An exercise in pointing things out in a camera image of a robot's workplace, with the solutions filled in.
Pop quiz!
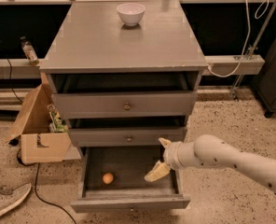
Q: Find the grey middle drawer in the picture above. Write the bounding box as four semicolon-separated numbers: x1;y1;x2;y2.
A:
69;116;186;147

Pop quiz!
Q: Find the black floor cable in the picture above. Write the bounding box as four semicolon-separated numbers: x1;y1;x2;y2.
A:
16;147;77;224

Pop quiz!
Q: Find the clear plastic bottle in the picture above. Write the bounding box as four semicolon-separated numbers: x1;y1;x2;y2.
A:
21;36;39;65

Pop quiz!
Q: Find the orange fruit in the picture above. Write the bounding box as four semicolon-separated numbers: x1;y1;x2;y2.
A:
103;173;114;185

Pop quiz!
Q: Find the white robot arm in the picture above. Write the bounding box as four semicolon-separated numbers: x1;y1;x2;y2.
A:
145;134;276;194

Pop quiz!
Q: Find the open cardboard box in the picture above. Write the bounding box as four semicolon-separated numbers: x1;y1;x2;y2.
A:
7;73;83;164

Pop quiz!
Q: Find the grey drawer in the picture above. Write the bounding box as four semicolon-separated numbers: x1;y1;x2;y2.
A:
71;146;190;213
69;116;186;147
48;72;199;119

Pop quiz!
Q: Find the grey knit sneaker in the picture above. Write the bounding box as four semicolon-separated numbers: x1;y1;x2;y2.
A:
0;183;32;217

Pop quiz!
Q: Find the grey bottom drawer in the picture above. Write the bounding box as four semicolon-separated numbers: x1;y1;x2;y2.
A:
71;146;190;213

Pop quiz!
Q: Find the green packet in box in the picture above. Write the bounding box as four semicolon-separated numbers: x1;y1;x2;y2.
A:
48;104;68;133

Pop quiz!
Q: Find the grey top drawer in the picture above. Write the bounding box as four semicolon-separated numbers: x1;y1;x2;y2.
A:
48;72;199;119

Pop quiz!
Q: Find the grey wooden drawer cabinet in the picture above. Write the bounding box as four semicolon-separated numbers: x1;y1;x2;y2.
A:
39;0;209;154

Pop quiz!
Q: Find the white ceramic bowl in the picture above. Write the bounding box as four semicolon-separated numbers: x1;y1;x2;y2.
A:
117;3;145;26

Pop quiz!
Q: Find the metal stand pole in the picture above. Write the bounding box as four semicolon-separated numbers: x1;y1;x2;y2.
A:
224;0;276;101

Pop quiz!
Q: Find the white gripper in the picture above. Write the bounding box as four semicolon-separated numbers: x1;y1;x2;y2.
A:
145;137;184;182

